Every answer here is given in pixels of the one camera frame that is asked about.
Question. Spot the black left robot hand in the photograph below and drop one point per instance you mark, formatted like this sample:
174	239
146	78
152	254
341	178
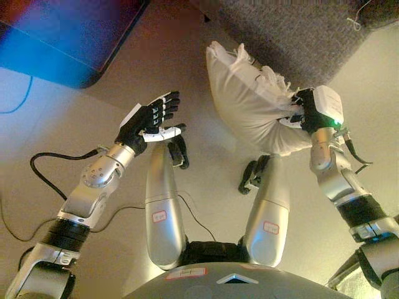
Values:
140	124

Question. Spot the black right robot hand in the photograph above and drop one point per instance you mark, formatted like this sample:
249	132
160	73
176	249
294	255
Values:
324	106

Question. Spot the white fringed pillow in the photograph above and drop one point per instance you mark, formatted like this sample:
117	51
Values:
246	106

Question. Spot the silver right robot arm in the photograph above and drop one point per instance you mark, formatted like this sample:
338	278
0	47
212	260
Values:
336	177

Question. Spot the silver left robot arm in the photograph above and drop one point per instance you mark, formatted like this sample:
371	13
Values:
93	183

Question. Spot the grey upholstered tub armchair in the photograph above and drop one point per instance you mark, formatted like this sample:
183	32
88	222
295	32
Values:
296	37

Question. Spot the silver left robot leg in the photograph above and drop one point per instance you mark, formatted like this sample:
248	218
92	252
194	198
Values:
162	202

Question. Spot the silver robot leg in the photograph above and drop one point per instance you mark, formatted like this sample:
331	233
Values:
271	211
162	202

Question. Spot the glossy dark low table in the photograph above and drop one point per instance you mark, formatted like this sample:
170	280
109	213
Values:
62	37

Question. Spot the silver right robot leg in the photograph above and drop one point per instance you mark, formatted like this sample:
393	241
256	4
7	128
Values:
271	211

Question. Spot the grey robot torso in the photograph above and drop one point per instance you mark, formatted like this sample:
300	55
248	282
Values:
233	286

